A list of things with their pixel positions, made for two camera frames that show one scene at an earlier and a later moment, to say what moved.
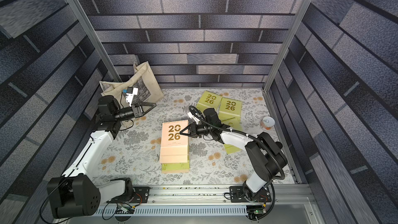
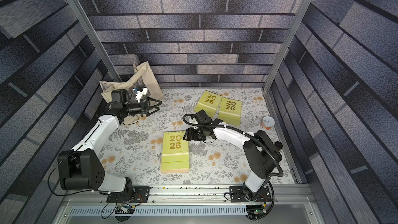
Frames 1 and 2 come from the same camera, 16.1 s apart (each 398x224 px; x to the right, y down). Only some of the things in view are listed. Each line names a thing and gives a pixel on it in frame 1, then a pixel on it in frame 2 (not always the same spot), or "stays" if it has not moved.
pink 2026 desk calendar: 175,171 stays
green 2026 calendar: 230,108 stays
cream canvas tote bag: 139,76 stays
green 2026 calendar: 235,123 -> 175,153
